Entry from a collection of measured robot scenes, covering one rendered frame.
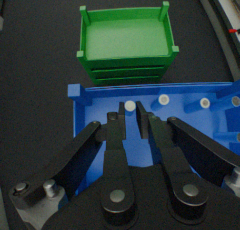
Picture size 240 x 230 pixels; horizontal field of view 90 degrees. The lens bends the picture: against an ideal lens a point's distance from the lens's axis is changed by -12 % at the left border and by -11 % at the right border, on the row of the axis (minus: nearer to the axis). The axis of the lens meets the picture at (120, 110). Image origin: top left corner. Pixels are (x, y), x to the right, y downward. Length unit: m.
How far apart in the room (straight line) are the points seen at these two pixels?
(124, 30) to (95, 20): 0.12
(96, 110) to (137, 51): 0.30
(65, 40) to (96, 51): 0.33
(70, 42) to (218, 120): 0.71
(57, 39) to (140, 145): 0.71
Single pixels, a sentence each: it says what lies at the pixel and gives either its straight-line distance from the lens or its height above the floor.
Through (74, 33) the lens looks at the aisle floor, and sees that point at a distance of 0.82.
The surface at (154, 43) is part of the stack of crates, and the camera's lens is 0.53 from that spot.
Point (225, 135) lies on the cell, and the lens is 0.29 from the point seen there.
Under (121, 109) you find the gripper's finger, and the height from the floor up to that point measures 0.43.
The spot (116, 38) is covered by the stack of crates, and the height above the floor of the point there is 0.16.
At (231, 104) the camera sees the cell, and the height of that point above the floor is 0.39.
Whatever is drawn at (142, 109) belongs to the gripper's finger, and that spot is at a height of 0.43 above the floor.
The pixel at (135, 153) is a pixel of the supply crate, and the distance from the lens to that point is 0.27.
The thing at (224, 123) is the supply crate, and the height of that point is 0.32.
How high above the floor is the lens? 0.59
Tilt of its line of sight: 81 degrees down
